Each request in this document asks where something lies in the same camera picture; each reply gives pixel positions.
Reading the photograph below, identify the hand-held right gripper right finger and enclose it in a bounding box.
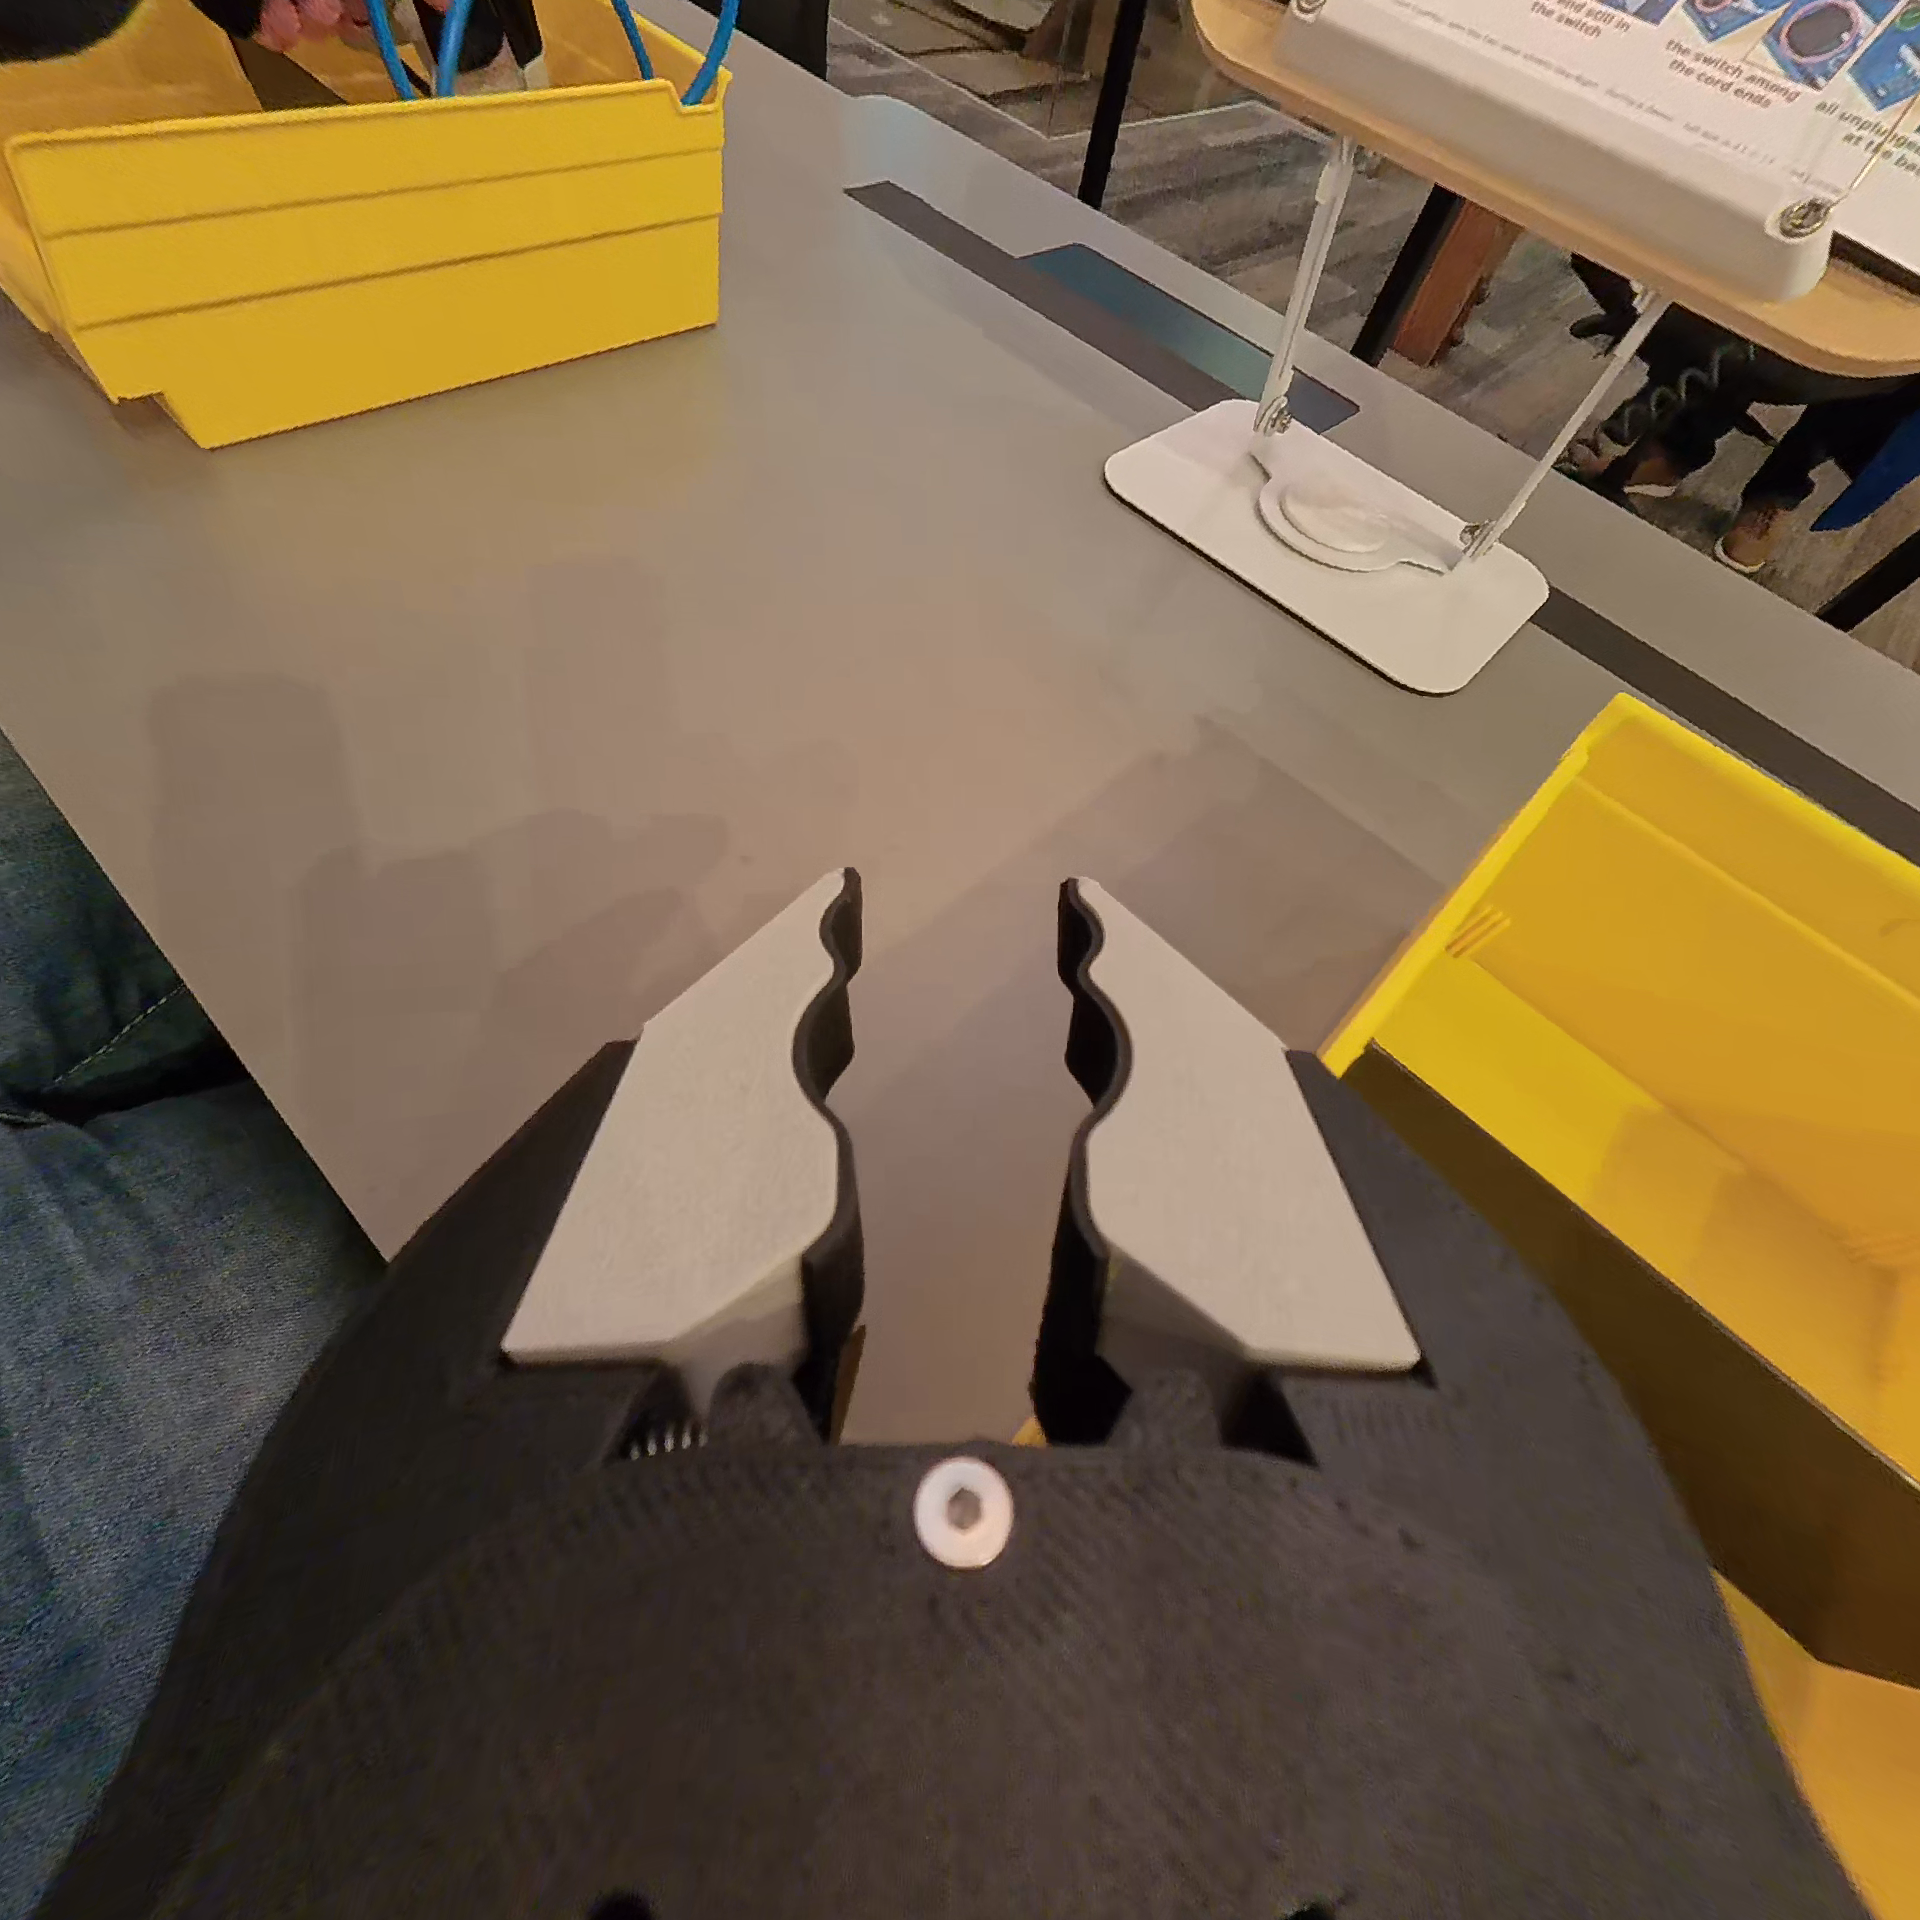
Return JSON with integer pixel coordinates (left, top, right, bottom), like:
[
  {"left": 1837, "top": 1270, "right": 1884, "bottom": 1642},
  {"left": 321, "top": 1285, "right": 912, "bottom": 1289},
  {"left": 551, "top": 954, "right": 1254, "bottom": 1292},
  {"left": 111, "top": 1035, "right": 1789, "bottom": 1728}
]
[{"left": 1030, "top": 878, "right": 1423, "bottom": 1450}]

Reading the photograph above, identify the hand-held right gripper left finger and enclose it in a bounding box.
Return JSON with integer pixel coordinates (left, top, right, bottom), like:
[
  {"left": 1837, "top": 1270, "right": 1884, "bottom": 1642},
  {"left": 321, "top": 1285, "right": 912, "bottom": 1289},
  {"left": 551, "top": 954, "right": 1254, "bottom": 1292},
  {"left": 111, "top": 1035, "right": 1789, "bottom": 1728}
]
[{"left": 498, "top": 867, "right": 865, "bottom": 1442}]

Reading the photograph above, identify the yellow plastic bin with cables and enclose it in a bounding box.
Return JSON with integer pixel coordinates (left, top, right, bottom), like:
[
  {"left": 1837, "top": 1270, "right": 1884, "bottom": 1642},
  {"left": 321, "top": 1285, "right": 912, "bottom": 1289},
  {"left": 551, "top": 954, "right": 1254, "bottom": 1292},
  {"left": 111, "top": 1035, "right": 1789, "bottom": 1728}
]
[{"left": 0, "top": 0, "right": 733, "bottom": 453}]

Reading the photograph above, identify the blue ethernet cable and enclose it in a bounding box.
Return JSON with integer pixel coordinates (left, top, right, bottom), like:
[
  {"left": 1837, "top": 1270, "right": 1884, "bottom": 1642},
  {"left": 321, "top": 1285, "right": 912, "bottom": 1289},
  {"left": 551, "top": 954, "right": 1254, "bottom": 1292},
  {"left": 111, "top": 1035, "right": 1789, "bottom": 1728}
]
[{"left": 368, "top": 0, "right": 740, "bottom": 110}]

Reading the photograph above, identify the person's left forearm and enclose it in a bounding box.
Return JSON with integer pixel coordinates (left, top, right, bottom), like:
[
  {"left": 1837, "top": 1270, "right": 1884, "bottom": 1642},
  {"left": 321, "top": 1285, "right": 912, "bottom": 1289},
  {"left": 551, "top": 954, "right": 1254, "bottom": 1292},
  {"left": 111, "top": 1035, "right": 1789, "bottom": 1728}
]
[{"left": 0, "top": 0, "right": 272, "bottom": 64}]

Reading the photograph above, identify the empty yellow plastic bin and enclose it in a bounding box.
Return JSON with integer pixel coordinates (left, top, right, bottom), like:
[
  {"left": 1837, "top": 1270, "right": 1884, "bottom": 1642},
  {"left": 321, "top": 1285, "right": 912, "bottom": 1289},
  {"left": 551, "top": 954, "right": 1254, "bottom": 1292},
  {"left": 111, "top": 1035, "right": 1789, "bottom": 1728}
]
[{"left": 1319, "top": 692, "right": 1920, "bottom": 1920}]

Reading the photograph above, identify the person's jeans leg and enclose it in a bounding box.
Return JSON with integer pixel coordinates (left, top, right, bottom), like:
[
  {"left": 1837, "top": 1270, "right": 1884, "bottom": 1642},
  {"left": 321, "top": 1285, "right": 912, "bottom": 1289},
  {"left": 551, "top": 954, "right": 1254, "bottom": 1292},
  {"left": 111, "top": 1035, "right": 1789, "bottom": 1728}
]
[{"left": 0, "top": 737, "right": 383, "bottom": 1920}]

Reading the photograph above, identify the white folding stand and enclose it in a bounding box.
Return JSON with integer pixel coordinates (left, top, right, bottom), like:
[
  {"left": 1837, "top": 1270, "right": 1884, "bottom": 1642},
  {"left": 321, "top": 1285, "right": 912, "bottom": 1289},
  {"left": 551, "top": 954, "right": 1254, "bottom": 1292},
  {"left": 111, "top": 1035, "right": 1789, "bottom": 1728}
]
[{"left": 1104, "top": 142, "right": 1673, "bottom": 697}]

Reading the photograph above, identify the wooden table leg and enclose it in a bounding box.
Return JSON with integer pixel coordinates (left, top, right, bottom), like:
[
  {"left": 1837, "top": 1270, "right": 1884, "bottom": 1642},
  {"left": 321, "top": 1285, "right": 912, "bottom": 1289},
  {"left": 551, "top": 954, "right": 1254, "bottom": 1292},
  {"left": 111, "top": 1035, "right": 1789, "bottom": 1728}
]
[{"left": 1386, "top": 194, "right": 1524, "bottom": 368}]

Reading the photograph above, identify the wooden board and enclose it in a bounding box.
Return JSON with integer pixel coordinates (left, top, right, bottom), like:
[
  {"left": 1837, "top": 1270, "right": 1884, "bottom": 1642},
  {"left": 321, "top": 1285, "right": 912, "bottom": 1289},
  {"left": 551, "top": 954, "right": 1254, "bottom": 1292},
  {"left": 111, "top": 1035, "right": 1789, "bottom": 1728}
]
[{"left": 1190, "top": 0, "right": 1920, "bottom": 377}]

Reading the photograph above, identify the white instruction sign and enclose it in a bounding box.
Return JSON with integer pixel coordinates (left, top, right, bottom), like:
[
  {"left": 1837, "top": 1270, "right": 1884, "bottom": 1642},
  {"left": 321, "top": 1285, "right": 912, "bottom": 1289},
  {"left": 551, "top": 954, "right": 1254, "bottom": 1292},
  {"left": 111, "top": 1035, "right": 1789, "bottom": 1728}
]
[{"left": 1271, "top": 0, "right": 1920, "bottom": 302}]

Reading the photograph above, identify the black pole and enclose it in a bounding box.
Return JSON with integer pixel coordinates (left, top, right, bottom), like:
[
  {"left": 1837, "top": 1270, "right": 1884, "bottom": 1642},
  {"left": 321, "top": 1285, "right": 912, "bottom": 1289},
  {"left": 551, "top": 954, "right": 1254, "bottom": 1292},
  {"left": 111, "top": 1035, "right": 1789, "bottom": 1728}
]
[{"left": 1076, "top": 0, "right": 1129, "bottom": 213}]

